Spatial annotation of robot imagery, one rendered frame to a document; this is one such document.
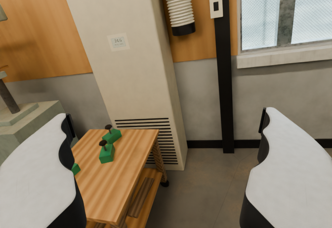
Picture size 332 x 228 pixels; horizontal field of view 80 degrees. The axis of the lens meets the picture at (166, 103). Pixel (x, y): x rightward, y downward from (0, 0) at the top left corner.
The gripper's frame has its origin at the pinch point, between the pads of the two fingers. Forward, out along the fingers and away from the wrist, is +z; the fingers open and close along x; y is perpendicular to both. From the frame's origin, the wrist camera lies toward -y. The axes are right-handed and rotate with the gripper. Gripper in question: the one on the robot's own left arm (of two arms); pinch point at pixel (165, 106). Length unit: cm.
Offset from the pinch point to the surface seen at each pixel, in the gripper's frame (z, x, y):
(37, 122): 114, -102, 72
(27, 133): 103, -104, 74
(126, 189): 55, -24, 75
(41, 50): 162, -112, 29
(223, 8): 127, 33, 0
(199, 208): 78, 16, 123
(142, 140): 92, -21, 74
